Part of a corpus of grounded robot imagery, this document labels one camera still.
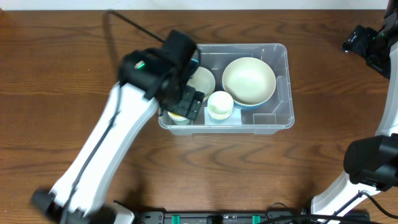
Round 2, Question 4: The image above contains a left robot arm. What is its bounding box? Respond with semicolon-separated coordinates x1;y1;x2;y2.
31;30;204;223

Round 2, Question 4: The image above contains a cream white cup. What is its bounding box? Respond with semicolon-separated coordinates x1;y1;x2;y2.
207;91;234;116

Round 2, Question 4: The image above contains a clear plastic storage container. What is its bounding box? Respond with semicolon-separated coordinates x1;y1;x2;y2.
158;43;295;135

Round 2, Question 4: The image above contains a yellow cup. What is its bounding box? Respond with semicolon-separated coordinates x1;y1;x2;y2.
167;111;188;121
209;113;231;120

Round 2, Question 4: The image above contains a green cup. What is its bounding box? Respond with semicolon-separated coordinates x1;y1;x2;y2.
172;119;190;125

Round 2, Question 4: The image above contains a beige large bowl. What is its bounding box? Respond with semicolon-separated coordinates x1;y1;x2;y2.
221;57;277;105

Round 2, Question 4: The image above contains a dark blue bowl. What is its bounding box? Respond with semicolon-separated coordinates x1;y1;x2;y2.
234;100;267;110

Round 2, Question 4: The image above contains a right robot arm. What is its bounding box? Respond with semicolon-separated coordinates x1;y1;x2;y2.
294;0;397;223

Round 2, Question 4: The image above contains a white small bowl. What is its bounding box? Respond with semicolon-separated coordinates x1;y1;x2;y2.
187;67;216;101

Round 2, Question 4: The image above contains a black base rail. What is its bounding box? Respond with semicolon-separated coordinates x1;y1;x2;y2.
133;208;295;224

